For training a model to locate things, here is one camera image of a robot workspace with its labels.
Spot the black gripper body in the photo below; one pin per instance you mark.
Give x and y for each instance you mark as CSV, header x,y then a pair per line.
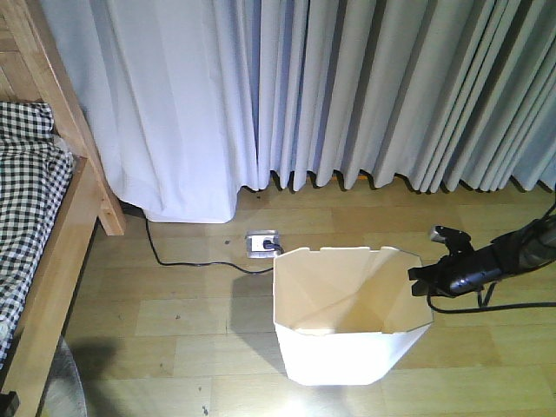
x,y
455,275

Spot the white trash bin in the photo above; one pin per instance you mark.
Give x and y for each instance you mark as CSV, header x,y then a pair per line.
x,y
345,316

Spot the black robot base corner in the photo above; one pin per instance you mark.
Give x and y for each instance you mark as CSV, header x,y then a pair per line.
x,y
9,403

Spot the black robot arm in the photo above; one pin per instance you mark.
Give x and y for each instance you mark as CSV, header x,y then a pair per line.
x,y
526,249

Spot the silver floor outlet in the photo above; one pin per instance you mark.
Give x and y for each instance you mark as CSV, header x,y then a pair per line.
x,y
262,244

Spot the light grey curtain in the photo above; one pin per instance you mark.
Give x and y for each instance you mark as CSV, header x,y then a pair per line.
x,y
189,101

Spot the grey round rug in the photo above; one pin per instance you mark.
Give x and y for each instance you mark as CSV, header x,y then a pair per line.
x,y
63,394

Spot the black white checkered duvet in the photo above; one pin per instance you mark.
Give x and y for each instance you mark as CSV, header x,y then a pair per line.
x,y
36,170

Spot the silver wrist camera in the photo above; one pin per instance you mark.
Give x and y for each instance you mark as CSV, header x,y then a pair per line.
x,y
456,241

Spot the wooden bed frame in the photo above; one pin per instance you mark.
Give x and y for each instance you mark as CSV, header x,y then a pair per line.
x,y
33,71

